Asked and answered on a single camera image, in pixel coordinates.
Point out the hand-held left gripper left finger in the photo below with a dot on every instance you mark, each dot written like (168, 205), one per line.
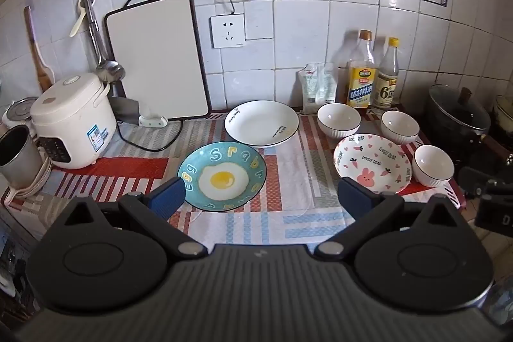
(168, 197)

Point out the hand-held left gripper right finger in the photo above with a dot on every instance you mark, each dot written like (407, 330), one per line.
(356, 198)

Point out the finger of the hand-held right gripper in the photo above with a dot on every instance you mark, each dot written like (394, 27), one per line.
(473, 181)

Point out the pink rabbit plate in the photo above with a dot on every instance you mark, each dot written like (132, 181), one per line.
(372, 161)

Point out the white ribbed bowl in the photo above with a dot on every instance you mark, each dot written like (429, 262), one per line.
(435, 165)
(400, 127)
(338, 121)

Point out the teal fried egg plate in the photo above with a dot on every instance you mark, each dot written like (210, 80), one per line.
(222, 178)

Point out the white plate with black rim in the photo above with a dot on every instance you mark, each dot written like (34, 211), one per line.
(260, 123)

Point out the striped table mat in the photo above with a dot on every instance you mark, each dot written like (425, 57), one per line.
(296, 185)

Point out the black pot with glass lid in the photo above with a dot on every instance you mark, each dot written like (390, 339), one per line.
(457, 117)

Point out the white cutting board stand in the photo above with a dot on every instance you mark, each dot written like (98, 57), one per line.
(153, 121)

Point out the cream pot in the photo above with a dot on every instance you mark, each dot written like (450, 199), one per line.
(505, 109)

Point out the yellow label oil bottle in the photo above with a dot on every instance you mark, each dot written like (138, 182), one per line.
(360, 81)

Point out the clear vinegar bottle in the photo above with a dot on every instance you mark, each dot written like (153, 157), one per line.
(386, 85)

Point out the white salt bag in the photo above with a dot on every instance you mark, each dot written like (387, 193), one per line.
(316, 87)

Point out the white rice cooker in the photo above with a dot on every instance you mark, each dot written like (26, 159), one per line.
(72, 117)

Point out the white cutting board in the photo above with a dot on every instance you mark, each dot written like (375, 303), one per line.
(158, 57)

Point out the metal ladle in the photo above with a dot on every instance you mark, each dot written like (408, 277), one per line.
(105, 63)

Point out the metal cup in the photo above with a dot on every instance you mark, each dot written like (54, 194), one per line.
(18, 157)

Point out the white pot with lid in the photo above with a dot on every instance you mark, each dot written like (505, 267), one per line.
(18, 111)

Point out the wooden spatula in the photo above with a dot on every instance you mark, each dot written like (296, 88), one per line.
(40, 61)

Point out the white rice spoon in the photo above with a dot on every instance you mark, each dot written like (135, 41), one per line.
(78, 21)

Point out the white wall socket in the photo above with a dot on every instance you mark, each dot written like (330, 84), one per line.
(228, 31)

